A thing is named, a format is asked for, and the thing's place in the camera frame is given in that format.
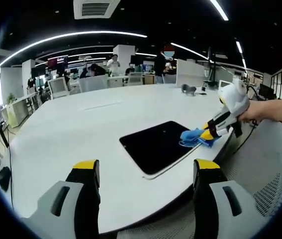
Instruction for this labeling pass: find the long curved ceiling light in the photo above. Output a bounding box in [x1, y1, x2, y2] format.
[0, 31, 148, 67]

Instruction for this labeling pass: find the black tripod stand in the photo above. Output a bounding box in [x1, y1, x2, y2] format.
[204, 47, 221, 88]

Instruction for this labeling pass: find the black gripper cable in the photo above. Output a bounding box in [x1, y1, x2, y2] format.
[227, 120, 260, 155]

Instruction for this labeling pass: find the person's right hand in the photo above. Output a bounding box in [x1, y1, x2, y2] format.
[239, 101, 265, 124]

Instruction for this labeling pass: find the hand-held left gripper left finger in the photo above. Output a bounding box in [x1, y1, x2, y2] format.
[20, 158, 101, 239]

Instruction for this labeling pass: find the white mesh office chair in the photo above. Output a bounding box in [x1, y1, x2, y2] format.
[117, 117, 282, 239]

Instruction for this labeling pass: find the thin black cable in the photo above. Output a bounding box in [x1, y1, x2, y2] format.
[5, 129, 14, 210]

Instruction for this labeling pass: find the short ceiling light strip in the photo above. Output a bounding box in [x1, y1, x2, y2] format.
[210, 0, 229, 21]

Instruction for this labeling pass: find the ceiling air conditioner vent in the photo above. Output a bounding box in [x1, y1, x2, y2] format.
[73, 0, 121, 20]

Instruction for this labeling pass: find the white low cabinet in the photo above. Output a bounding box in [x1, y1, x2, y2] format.
[0, 93, 38, 127]

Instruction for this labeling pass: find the black computer mouse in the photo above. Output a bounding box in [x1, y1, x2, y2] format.
[0, 166, 11, 192]

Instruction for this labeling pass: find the blue cleaning cloth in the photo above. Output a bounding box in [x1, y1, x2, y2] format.
[179, 127, 220, 149]

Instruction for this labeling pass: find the grey desk partition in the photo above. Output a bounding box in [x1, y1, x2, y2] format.
[176, 59, 205, 87]

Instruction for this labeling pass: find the grey headset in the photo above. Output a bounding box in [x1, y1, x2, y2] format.
[181, 84, 197, 96]

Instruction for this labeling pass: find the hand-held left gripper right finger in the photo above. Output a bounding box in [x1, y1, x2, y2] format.
[192, 158, 272, 239]

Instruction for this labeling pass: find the red wall screen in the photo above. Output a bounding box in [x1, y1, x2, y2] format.
[47, 56, 68, 69]

